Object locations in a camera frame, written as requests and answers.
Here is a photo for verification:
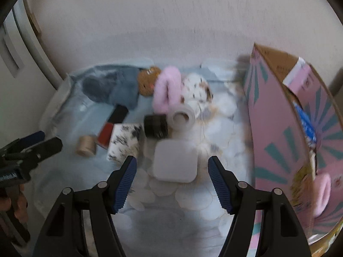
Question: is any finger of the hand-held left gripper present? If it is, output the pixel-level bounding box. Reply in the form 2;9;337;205
27;136;63;164
16;131;46;149

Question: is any person's left hand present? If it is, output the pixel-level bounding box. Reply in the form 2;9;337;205
0;190;29;225

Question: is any white tape roll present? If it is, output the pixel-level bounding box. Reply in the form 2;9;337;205
167;102;197;131

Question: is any floral blue desktop cloth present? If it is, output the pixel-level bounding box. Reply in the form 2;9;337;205
33;60;264;257

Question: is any blue packet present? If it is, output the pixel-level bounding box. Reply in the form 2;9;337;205
293;102;317;148

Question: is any white speckled plush toy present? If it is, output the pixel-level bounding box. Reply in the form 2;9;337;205
181;73;214;114

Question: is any pink fluffy scrunchie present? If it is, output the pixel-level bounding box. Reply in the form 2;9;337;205
313;173;333;218
152;66;184;113

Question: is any black and white marbled box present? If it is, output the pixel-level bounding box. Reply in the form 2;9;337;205
107;123;144;164

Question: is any red and black box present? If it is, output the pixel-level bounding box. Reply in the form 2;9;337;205
97;104;128;148

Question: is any pink striped cardboard box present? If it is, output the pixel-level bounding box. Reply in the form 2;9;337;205
242;42;343;248

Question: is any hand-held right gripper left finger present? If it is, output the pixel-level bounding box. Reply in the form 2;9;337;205
32;155;138;257

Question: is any grey-blue plush toy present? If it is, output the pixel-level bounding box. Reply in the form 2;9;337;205
82;65;140;110

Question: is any beige tape roll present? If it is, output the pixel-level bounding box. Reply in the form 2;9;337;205
76;135;97;157

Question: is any white door frame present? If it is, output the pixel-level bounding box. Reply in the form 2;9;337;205
0;0;63;90

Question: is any white square box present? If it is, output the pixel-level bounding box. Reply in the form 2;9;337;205
152;139;199;183

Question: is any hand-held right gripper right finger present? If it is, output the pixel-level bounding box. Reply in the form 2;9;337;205
208;155;313;257

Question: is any black tape roll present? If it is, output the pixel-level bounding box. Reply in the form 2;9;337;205
144;114;170;139

